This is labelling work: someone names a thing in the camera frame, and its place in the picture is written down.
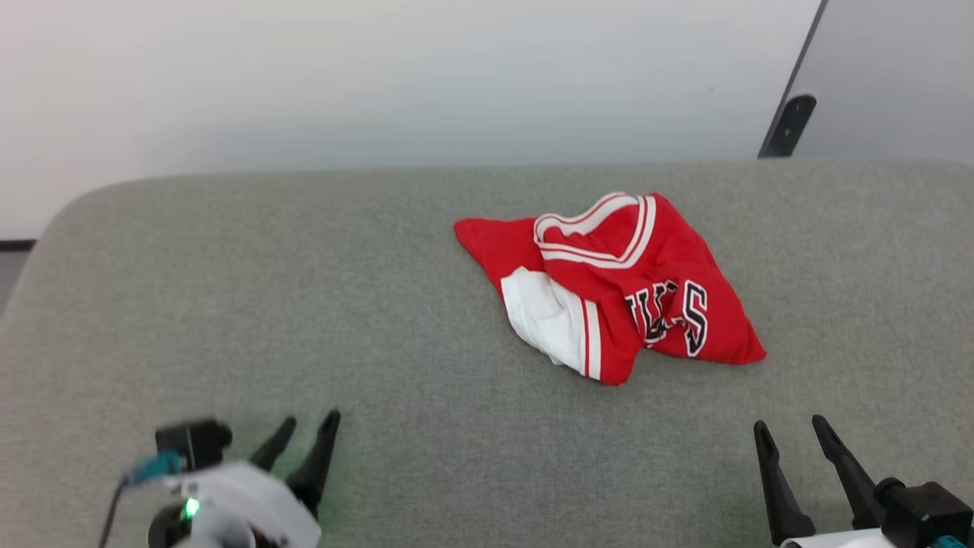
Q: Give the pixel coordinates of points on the grey flat panel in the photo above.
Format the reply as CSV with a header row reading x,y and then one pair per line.
x,y
898,76

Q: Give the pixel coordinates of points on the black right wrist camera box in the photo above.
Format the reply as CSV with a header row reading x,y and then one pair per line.
x,y
924,514

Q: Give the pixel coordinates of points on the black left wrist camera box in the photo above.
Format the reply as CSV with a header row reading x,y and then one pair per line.
x,y
194,443

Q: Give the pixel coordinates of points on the dark skirting strip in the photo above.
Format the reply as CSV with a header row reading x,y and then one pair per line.
x,y
15,245

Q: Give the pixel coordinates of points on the grey fabric sofa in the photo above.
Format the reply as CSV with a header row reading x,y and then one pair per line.
x,y
304,304

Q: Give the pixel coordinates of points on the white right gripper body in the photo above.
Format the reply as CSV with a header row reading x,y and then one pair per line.
x,y
837,540

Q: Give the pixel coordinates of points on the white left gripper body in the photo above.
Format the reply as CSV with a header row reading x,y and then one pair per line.
x,y
251,502

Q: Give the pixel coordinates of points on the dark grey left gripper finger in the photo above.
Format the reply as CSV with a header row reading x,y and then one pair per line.
x,y
272,449
318,472

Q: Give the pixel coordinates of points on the dark metal frame post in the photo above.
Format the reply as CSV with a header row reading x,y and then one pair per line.
x,y
787,125

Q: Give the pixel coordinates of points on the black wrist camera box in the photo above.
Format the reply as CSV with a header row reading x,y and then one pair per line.
x,y
924,514
194,443

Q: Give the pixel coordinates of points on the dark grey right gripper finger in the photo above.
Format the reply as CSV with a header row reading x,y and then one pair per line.
x,y
780,495
848,476

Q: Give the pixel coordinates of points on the red and white jersey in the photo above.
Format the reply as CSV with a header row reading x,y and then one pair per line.
x,y
685,251

